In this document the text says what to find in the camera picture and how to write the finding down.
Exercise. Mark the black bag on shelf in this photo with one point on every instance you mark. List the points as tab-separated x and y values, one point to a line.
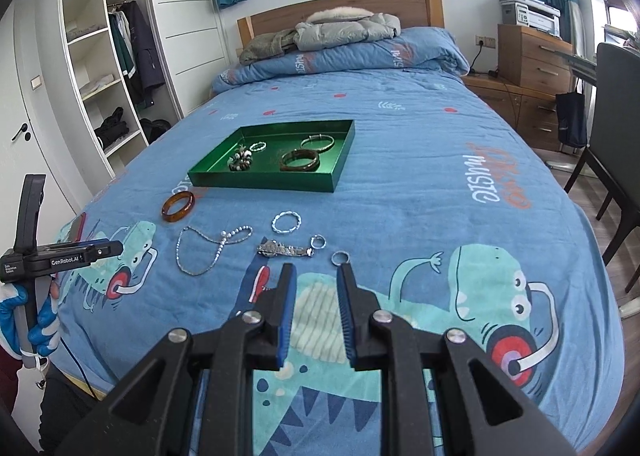
112	128

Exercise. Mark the thin silver bangle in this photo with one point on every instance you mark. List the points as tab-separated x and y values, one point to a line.
330	145

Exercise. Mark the green tray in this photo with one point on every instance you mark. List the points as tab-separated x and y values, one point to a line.
300	175

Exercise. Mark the white printer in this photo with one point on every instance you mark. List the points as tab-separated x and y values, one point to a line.
532	13

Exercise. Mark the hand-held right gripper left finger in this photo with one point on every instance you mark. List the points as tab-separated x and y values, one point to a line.
286	318

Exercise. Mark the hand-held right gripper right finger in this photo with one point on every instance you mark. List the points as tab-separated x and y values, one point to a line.
346	318

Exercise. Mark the red flat object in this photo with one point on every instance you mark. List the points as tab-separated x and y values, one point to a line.
77	228

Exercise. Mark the hanging dark clothes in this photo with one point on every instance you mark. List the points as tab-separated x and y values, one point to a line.
145	50

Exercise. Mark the black bundle in wardrobe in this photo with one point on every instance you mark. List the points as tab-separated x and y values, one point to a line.
155	130

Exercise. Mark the wall light switch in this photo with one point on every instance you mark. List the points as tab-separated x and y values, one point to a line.
35	82

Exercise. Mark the wooden drawer chest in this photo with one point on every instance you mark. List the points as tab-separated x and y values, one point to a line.
530	55

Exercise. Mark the white door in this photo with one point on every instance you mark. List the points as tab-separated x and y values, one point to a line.
30	170

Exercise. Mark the olive jacket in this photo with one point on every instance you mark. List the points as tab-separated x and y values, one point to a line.
265	48

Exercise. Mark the white wardrobe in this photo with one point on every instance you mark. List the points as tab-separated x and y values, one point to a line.
185	10

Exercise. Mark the wall outlet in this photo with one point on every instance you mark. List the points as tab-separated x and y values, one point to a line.
485	41

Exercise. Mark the folded light clothes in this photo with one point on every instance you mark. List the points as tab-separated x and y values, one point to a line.
100	85

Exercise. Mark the grey chair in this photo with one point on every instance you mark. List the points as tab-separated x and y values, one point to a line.
615	100

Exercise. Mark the person's left hand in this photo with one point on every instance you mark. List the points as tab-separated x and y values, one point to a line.
46	321

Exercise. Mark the grey puffer jacket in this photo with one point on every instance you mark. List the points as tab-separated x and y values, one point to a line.
345	30

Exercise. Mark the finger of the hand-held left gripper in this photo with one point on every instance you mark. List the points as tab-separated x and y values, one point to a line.
107	250

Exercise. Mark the black hanging bag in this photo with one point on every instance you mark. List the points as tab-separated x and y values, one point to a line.
571	120

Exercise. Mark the dark brown bangle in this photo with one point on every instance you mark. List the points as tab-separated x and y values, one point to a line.
287	165

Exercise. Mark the low wooden cabinet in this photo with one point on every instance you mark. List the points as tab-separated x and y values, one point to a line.
520	105

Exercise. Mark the blue dinosaur bedspread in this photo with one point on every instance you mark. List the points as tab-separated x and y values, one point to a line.
400	196

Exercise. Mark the amber bangle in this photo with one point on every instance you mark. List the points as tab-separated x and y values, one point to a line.
165	211

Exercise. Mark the wooden headboard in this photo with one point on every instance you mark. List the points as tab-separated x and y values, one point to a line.
280	15

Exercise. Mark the folded blue quilt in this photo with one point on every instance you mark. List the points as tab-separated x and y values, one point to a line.
350	63

